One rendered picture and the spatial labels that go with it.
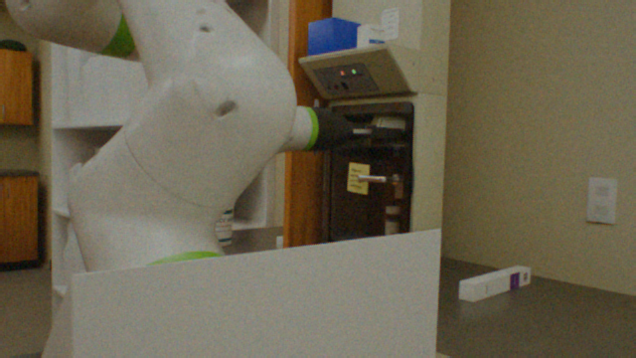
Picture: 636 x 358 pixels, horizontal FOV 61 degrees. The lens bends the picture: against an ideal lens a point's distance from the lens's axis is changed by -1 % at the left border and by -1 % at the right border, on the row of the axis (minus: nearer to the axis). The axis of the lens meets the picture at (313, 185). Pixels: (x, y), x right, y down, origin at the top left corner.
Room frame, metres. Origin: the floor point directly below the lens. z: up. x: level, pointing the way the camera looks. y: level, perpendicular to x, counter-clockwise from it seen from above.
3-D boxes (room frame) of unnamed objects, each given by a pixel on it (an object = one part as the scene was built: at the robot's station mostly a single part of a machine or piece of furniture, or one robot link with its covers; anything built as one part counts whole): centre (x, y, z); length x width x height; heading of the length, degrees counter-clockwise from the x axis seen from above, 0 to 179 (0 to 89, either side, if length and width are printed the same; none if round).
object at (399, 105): (1.43, -0.13, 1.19); 0.30 x 0.01 x 0.40; 40
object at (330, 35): (1.46, -0.04, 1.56); 0.10 x 0.10 x 0.09; 40
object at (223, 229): (1.84, 0.34, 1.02); 0.13 x 0.13 x 0.15
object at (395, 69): (1.39, -0.10, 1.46); 0.32 x 0.11 x 0.10; 40
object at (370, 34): (1.35, -0.13, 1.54); 0.05 x 0.05 x 0.06; 28
